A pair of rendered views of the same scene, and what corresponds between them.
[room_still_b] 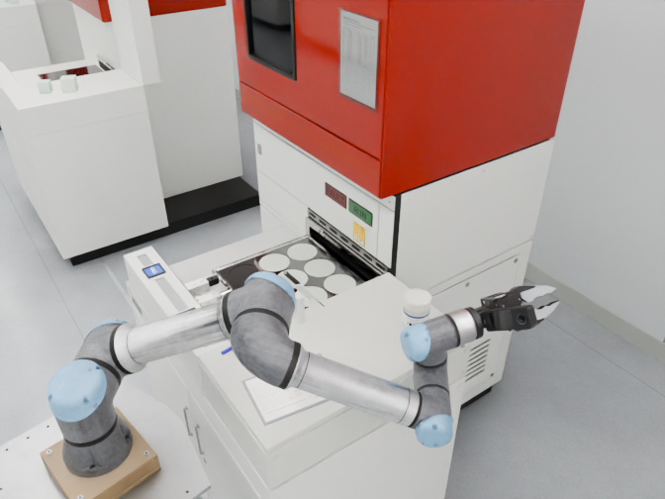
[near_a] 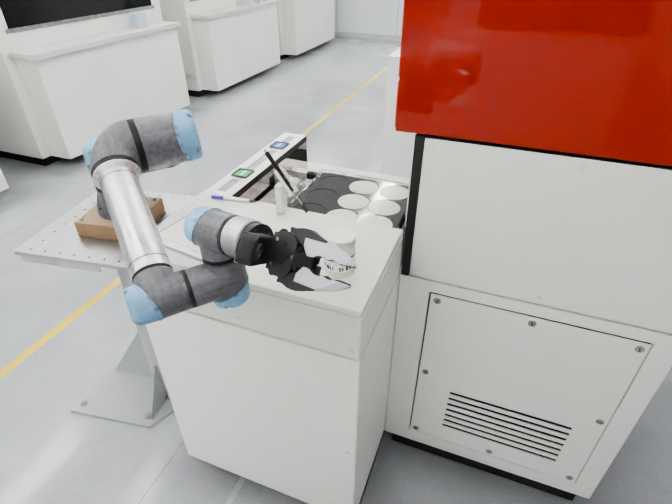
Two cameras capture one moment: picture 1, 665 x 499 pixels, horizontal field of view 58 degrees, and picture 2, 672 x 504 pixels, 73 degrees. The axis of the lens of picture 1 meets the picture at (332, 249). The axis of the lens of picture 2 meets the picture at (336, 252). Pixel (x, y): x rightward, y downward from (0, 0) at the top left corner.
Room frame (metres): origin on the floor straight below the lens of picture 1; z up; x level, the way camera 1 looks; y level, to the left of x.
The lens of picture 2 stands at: (0.74, -0.91, 1.59)
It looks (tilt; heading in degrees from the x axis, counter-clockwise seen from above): 35 degrees down; 56
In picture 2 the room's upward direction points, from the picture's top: straight up
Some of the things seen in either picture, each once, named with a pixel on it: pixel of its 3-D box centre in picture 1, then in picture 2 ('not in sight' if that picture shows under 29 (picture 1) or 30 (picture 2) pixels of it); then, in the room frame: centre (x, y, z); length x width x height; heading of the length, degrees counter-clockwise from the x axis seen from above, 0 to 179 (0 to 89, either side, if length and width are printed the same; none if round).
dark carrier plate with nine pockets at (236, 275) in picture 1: (292, 279); (353, 202); (1.50, 0.13, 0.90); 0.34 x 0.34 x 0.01; 35
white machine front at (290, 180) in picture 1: (316, 200); (439, 153); (1.79, 0.05, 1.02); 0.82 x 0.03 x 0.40; 35
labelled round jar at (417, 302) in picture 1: (416, 310); (339, 252); (1.21, -0.22, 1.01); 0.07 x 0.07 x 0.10
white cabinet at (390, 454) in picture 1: (283, 416); (317, 322); (1.38, 0.17, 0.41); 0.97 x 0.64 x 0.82; 35
